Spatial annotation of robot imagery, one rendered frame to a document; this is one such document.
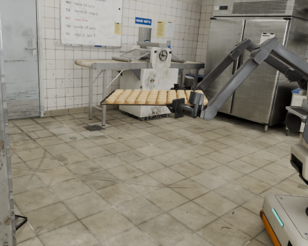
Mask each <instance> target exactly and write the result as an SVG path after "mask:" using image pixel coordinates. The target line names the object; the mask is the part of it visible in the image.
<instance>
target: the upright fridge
mask: <svg viewBox="0 0 308 246"><path fill-rule="evenodd" d="M212 16H214V17H212V18H210V27H209V35H208V43H207V50H206V58H205V66H204V74H203V79H204V78H205V77H206V76H207V75H208V74H209V73H210V72H211V71H212V70H213V69H214V68H215V67H216V66H217V65H218V64H219V63H220V62H221V61H222V60H223V59H224V58H225V57H226V55H227V54H228V53H229V52H231V51H232V49H233V47H234V46H235V45H237V44H238V43H240V42H241V41H243V40H244V39H246V38H249V39H250V40H251V41H252V42H254V43H255V44H256V45H258V46H259V45H260V41H261V36H262V33H268V34H270V33H274V34H275V37H277V38H278V41H279V42H280V43H281V44H282V45H283V46H285V47H286V48H288V49H289V50H290V51H292V52H293V53H295V54H296V55H298V56H299V57H301V58H302V59H304V60H305V57H306V52H307V48H308V0H214V7H213V14H212ZM250 53H251V52H250V51H248V50H246V49H245V50H244V52H243V53H242V54H241V55H240V56H238V57H237V58H236V60H235V61H233V62H232V63H231V64H230V65H229V66H228V67H227V68H226V69H225V70H224V71H223V72H222V73H221V74H220V75H219V76H218V77H217V78H216V79H215V80H214V81H213V82H212V83H211V84H210V85H209V86H208V87H207V88H206V90H205V93H206V94H207V96H208V97H209V99H210V100H211V99H212V98H213V97H214V96H215V95H216V94H217V93H218V92H219V91H220V89H221V88H222V87H223V86H224V85H225V84H226V83H227V81H228V80H229V79H230V78H231V77H232V76H233V75H234V73H235V72H236V71H237V70H238V69H239V68H240V67H241V65H242V64H243V63H244V61H245V60H246V59H247V57H249V55H250ZM297 88H299V85H298V82H289V81H288V79H287V78H286V77H285V75H284V74H283V73H281V72H280V71H278V70H277V69H275V68H274V67H272V66H271V65H269V64H268V63H266V62H265V61H262V62H261V63H260V64H259V66H258V67H257V68H255V69H254V70H253V71H252V72H251V73H250V75H249V76H248V77H247V78H246V79H245V80H244V81H243V83H242V84H241V85H240V86H239V87H238V88H237V89H236V91H235V92H234V93H233V94H232V95H231V96H230V97H229V99H228V100H227V101H226V102H225V103H224V104H223V106H222V107H221V109H220V110H219V112H222V113H226V114H229V115H233V116H236V117H240V118H243V119H247V120H250V121H254V122H257V123H262V124H264V125H265V127H264V130H265V131H264V133H267V131H266V130H267V129H268V126H271V125H274V124H278V123H283V125H282V127H285V122H286V116H287V111H288V110H287V109H286V106H290V104H291V99H292V92H291V91H292V90H295V89H297Z"/></svg>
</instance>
